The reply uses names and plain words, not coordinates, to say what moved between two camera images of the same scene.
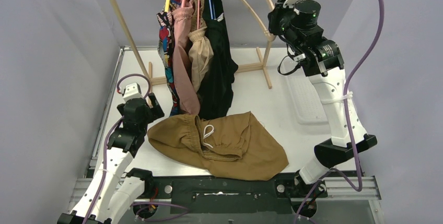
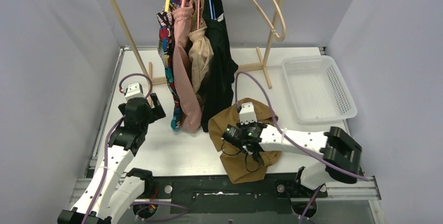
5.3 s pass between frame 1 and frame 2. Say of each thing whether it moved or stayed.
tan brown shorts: moved
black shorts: stayed
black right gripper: moved
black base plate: stayed
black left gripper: stayed
